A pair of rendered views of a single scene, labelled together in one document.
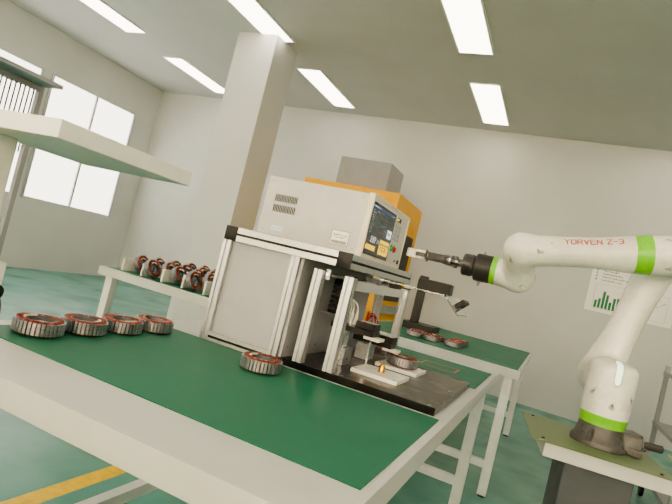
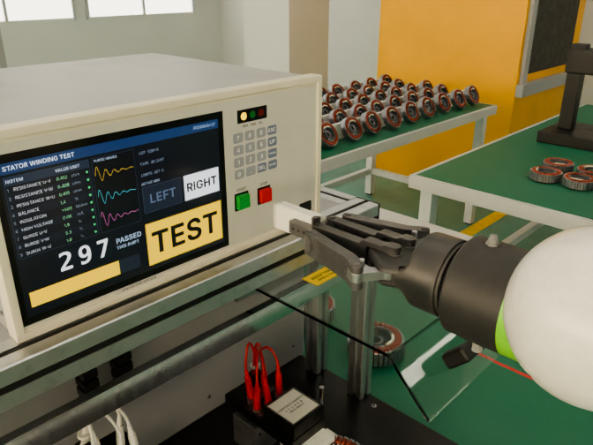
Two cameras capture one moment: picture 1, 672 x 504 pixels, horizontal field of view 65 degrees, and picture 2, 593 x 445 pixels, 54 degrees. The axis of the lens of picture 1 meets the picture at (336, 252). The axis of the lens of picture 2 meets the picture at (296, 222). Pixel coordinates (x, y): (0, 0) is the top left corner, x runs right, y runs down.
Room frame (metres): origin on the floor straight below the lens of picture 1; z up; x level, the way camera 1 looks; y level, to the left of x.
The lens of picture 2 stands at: (1.29, -0.49, 1.44)
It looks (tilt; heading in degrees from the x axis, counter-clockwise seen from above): 23 degrees down; 20
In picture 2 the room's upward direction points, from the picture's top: straight up
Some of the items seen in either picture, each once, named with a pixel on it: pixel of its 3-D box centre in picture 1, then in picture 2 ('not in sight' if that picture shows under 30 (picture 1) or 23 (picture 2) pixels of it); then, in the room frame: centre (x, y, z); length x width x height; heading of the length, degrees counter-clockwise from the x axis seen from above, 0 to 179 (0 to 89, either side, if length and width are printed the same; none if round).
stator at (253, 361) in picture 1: (261, 363); not in sight; (1.43, 0.12, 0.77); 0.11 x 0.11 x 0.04
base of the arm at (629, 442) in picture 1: (618, 439); not in sight; (1.54, -0.92, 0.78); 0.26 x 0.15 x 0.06; 86
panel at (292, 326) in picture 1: (333, 309); (148, 362); (1.87, -0.04, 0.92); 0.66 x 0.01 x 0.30; 157
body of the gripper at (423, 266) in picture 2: (460, 263); (416, 265); (1.80, -0.42, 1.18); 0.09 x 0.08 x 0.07; 67
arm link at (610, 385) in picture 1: (607, 391); not in sight; (1.55, -0.87, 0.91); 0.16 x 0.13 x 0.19; 164
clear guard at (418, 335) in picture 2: (421, 297); (374, 301); (1.97, -0.35, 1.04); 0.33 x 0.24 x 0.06; 67
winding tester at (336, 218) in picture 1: (338, 224); (106, 154); (1.91, 0.02, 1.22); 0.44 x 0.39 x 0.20; 157
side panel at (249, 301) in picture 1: (250, 298); not in sight; (1.63, 0.22, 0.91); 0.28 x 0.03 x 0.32; 67
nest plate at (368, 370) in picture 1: (380, 373); not in sight; (1.66, -0.23, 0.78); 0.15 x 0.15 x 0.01; 67
